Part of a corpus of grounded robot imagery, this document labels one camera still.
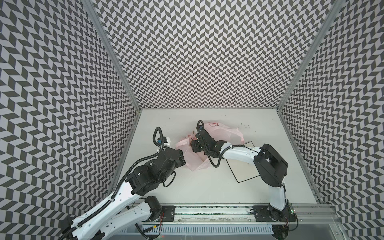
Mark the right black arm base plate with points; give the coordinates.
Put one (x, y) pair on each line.
(270, 214)

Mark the aluminium rail frame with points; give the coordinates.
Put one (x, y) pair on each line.
(232, 221)

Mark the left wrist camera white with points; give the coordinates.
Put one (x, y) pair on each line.
(165, 141)

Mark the white square mat black border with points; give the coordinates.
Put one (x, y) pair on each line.
(243, 171)

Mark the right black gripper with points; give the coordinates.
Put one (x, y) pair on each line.
(197, 145)

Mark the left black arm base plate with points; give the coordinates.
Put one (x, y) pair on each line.
(167, 214)

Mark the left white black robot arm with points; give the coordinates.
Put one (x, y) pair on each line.
(128, 204)

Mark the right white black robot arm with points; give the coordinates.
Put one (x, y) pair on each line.
(271, 166)

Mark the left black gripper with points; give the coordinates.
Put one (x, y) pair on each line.
(181, 162)

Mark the pink plastic bag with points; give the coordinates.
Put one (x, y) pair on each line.
(218, 131)

